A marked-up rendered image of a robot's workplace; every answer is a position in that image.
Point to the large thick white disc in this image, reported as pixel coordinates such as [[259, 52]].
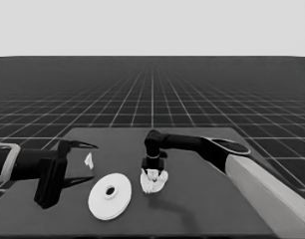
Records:
[[99, 205]]

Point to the white round carrier with pins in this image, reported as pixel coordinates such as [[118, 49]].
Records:
[[159, 190]]

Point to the small white T-shaped piece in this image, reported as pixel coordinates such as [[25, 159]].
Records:
[[89, 162]]

